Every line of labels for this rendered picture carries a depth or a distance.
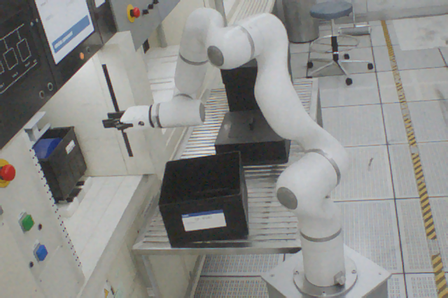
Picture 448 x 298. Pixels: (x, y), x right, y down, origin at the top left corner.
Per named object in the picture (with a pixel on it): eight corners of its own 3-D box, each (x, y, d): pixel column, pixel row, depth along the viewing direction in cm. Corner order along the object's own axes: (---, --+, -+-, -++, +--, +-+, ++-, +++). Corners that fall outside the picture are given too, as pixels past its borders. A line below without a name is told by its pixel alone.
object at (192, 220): (169, 245, 182) (157, 206, 174) (176, 198, 206) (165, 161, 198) (249, 236, 180) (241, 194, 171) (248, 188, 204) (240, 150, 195)
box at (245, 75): (287, 115, 249) (280, 64, 237) (228, 117, 258) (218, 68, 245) (295, 88, 272) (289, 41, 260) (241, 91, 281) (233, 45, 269)
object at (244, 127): (288, 162, 214) (284, 133, 208) (216, 166, 221) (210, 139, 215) (292, 126, 239) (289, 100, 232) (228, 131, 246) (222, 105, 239)
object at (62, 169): (66, 213, 185) (36, 136, 170) (19, 213, 191) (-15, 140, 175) (92, 174, 206) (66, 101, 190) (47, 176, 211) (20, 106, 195)
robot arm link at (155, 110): (162, 133, 170) (153, 134, 171) (169, 120, 178) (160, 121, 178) (155, 110, 166) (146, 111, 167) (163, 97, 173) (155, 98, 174)
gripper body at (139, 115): (155, 133, 170) (122, 136, 173) (164, 118, 179) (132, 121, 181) (149, 112, 166) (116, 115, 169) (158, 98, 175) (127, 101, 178)
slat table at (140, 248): (321, 386, 207) (304, 246, 170) (180, 380, 222) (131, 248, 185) (330, 195, 316) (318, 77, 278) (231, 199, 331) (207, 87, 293)
